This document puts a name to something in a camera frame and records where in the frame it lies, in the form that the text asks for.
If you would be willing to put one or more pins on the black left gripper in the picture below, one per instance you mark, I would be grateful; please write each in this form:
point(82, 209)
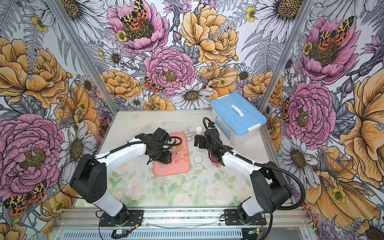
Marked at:
point(164, 159)

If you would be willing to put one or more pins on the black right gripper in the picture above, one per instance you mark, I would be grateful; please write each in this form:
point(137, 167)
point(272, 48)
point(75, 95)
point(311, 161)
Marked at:
point(202, 139)

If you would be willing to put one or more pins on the red lid candy jar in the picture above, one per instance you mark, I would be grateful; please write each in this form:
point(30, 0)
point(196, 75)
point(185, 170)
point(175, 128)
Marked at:
point(213, 160)

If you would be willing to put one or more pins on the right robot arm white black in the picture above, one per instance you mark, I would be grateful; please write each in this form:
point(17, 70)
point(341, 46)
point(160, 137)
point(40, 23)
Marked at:
point(271, 190)

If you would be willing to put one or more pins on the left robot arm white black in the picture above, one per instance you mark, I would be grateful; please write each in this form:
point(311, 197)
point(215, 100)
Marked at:
point(90, 177)

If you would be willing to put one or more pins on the small white lid jar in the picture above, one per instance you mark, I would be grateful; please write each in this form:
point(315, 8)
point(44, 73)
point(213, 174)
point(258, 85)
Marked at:
point(199, 131)

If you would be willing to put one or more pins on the lollipop candies pile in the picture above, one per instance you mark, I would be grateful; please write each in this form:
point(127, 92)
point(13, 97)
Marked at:
point(180, 155)

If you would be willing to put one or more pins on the pink plastic tray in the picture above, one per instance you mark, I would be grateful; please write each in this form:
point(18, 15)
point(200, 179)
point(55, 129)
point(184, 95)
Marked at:
point(162, 170)

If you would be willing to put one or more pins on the blue lid storage box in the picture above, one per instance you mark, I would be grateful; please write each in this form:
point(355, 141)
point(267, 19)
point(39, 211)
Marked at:
point(236, 118)

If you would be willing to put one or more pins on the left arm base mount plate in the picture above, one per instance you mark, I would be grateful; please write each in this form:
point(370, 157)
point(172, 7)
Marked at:
point(125, 218)

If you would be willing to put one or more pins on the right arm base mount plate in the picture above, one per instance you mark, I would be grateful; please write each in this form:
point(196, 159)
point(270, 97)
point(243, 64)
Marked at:
point(249, 212)

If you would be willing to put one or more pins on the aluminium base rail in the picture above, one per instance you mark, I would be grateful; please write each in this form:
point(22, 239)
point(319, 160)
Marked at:
point(177, 223)

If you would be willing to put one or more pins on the aluminium corner post right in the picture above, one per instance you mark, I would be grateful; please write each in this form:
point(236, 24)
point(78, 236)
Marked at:
point(291, 40)

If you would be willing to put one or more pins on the aluminium corner post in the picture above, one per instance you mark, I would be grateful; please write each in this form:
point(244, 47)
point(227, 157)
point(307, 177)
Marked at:
point(69, 30)
point(291, 40)

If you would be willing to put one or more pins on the aluminium corner post left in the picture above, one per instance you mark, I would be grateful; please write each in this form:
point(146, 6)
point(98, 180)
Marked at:
point(69, 30)

